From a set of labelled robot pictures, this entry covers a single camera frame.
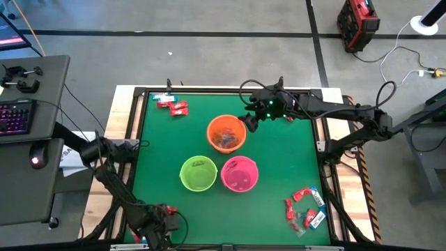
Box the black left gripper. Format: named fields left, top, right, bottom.
left=137, top=204, right=180, bottom=251

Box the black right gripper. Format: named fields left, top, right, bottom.
left=238, top=85, right=301, bottom=133

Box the clear candy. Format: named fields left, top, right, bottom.
left=213, top=134, right=231, bottom=149
left=289, top=219, right=306, bottom=238
left=224, top=128, right=242, bottom=146

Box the orange plastic bucket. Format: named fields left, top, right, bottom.
left=206, top=114, right=247, bottom=155

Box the green table mat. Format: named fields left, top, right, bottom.
left=123, top=92, right=331, bottom=246

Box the pink plastic bucket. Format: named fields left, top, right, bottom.
left=220, top=155, right=260, bottom=193

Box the lime green plastic bucket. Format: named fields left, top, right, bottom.
left=179, top=155, right=219, bottom=192

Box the white paper sheet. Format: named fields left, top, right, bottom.
left=59, top=130, right=100, bottom=178

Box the yellow black hazard tape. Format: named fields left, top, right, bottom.
left=343, top=94, right=383, bottom=245

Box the grey mouse desk panel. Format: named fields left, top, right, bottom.
left=0, top=137, right=66, bottom=227

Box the red black tool case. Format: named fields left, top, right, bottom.
left=336, top=0, right=380, bottom=54

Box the black computer mouse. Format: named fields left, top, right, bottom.
left=27, top=140, right=49, bottom=171

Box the grey metal stand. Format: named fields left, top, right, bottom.
left=400, top=97, right=446, bottom=203

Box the black green device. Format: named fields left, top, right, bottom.
left=424, top=89, right=446, bottom=123

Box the backlit black keyboard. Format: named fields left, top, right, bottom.
left=0, top=99, right=38, bottom=137

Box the white round stand base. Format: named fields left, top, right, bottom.
left=410, top=15, right=439, bottom=36

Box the grey keyboard desk panel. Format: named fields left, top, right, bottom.
left=0, top=54, right=71, bottom=146

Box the black screw clamp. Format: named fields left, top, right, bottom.
left=0, top=78, right=41, bottom=94
left=1, top=64, right=44, bottom=79

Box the upright stand pole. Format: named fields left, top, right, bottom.
left=420, top=0, right=446, bottom=27

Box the black computer monitor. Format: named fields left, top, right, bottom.
left=0, top=12, right=32, bottom=52

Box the silver frame plate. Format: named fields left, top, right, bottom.
left=110, top=243, right=150, bottom=251
left=305, top=245, right=344, bottom=251

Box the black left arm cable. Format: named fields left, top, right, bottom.
left=93, top=130, right=190, bottom=247

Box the white floor cable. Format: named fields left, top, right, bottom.
left=378, top=20, right=436, bottom=88

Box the black desk cable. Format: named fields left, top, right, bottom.
left=62, top=83, right=107, bottom=133

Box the black floor cable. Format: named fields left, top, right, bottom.
left=351, top=45, right=433, bottom=70

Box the yellow cord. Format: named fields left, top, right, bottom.
left=10, top=0, right=46, bottom=56

